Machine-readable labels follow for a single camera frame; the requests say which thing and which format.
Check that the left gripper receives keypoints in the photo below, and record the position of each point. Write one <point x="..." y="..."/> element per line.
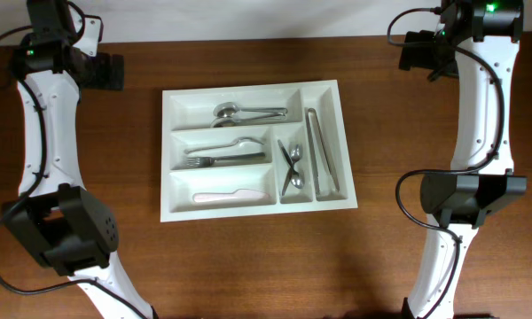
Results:
<point x="104" y="79"/>

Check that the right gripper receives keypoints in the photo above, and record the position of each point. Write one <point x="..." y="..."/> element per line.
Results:
<point x="419" y="58"/>

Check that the large spoon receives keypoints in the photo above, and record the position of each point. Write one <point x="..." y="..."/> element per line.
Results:
<point x="230" y="108"/>
<point x="231" y="121"/>

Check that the metal tongs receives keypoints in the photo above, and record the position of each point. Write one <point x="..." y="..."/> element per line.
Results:
<point x="319" y="150"/>

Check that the metal fork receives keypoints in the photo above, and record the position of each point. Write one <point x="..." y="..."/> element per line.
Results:
<point x="237" y="141"/>
<point x="199" y="162"/>

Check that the small teaspoon bowl up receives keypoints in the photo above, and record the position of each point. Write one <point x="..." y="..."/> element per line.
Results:
<point x="293" y="177"/>

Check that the small teaspoon bowl down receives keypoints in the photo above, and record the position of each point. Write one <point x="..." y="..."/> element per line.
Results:
<point x="296" y="153"/>

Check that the pink plastic knife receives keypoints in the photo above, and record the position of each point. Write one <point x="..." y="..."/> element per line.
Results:
<point x="240" y="194"/>

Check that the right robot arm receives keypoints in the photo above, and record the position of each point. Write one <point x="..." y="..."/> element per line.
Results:
<point x="477" y="43"/>

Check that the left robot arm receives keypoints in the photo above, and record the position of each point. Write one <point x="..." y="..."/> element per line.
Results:
<point x="59" y="223"/>

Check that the white plastic cutlery tray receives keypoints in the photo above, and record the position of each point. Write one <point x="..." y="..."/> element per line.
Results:
<point x="186" y="118"/>

